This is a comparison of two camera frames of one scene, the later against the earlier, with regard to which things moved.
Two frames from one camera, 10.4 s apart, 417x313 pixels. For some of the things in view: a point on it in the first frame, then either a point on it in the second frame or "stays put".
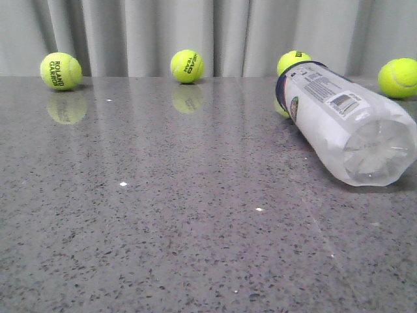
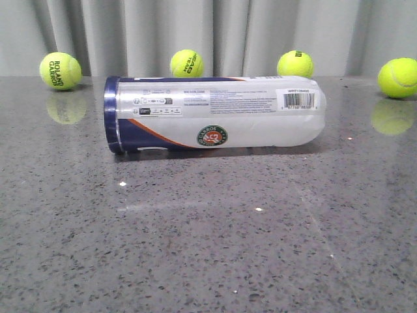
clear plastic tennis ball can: (369, 139) to (143, 113)
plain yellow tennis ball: (397, 77) stays put
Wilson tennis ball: (291, 57) stays put
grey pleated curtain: (232, 38) stays put
